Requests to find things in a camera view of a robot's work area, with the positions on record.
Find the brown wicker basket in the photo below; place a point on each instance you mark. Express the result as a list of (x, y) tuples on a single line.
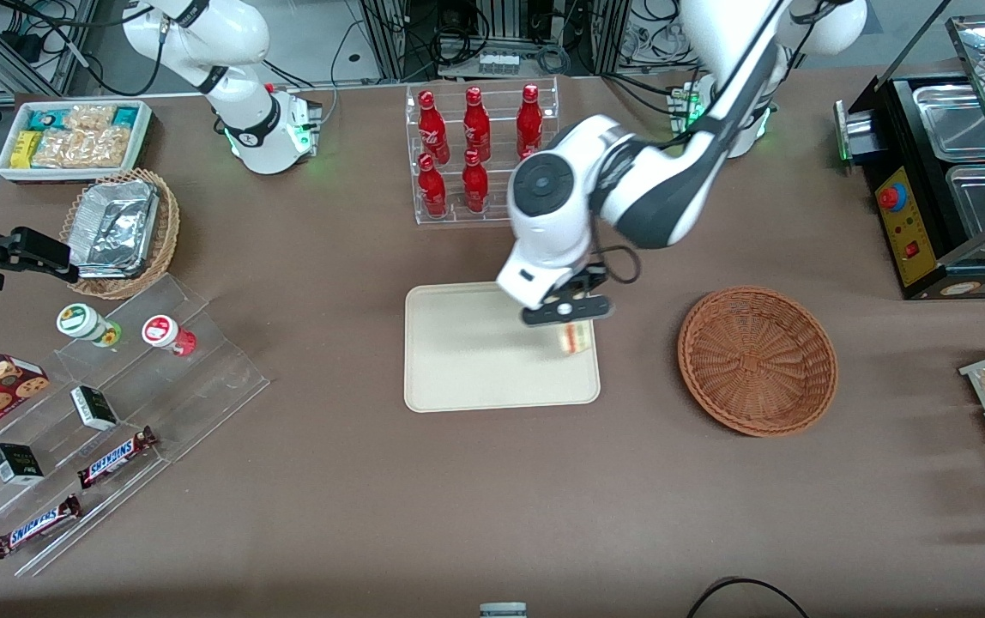
[(758, 360)]

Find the teal snack packet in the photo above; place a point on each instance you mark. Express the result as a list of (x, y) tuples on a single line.
[(125, 117), (48, 118)]

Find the aluminium foil container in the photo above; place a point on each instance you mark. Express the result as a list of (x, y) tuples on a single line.
[(115, 227)]

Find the black food warmer machine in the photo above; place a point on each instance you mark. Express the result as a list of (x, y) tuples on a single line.
[(913, 249)]

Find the snickers bar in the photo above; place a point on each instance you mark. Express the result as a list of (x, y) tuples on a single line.
[(33, 527), (115, 457)]

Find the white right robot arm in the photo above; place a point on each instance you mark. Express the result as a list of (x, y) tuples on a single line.
[(248, 129)]

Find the triangular sandwich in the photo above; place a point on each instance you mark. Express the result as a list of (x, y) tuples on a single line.
[(577, 338)]

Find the red lid cup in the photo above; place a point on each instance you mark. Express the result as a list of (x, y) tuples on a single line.
[(163, 331)]

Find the beige plastic tray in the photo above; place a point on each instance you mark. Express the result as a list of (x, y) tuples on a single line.
[(475, 356)]

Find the yellow snack packet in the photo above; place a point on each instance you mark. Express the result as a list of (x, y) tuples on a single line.
[(25, 148)]

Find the small black box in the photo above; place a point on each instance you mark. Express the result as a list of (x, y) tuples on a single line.
[(16, 463), (93, 408)]

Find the white power strip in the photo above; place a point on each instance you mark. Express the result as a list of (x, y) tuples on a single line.
[(499, 63)]

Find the clear acrylic stepped stand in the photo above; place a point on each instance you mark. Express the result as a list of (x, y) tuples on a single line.
[(201, 378)]

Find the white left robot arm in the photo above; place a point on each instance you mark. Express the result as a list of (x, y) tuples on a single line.
[(561, 215)]

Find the light wicker basket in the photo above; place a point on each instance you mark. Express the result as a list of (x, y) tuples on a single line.
[(168, 227)]

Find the clear acrylic bottle rack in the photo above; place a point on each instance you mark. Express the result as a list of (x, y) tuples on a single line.
[(458, 215)]

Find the green lid cup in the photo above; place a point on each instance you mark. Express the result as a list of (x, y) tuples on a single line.
[(81, 321)]

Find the red cola bottle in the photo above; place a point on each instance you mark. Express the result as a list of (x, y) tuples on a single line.
[(476, 124), (432, 129), (432, 190), (529, 116), (475, 187)]

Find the grey box edge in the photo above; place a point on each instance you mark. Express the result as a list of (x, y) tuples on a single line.
[(503, 611)]

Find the clear cracker bag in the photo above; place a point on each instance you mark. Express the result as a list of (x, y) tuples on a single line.
[(85, 148), (89, 116)]

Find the white snack bin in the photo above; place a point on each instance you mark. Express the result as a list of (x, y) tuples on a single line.
[(8, 172)]

